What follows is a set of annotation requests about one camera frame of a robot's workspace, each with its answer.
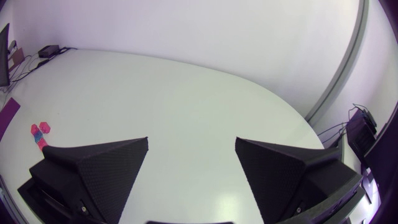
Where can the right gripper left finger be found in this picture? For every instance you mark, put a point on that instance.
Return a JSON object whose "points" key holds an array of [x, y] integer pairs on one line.
{"points": [[99, 180]]}

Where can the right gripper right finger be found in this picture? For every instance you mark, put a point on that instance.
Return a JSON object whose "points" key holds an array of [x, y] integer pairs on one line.
{"points": [[280, 177]]}

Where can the red toy brick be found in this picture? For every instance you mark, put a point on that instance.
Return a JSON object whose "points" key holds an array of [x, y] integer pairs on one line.
{"points": [[42, 144], [44, 127], [34, 129]]}

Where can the blue translucent toy brick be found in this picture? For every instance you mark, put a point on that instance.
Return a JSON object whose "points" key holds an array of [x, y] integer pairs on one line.
{"points": [[38, 137]]}

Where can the black electronics box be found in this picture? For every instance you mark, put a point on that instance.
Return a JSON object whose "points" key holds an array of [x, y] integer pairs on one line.
{"points": [[360, 137]]}

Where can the dark mat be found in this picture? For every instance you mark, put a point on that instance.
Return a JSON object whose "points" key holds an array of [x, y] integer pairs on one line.
{"points": [[8, 115]]}

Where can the black power brick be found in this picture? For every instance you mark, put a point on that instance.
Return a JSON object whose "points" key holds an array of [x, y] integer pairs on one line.
{"points": [[48, 51]]}

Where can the dark screen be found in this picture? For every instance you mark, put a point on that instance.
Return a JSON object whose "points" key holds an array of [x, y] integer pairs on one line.
{"points": [[4, 56]]}

